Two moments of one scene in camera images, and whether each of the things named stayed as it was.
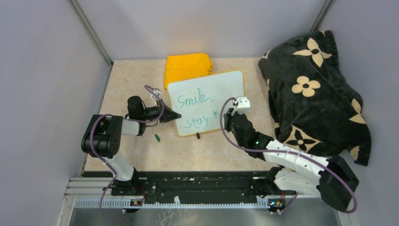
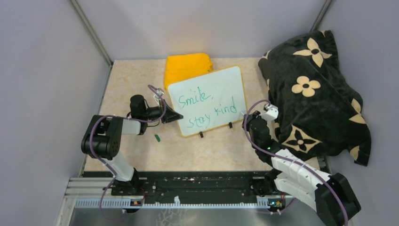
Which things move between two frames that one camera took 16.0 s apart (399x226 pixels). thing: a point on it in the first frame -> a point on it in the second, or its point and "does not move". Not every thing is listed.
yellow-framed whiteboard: x=199 y=100 does not move
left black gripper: x=168 y=115 does not move
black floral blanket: x=313 y=109 does not move
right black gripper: x=228 y=116 -> x=250 y=117
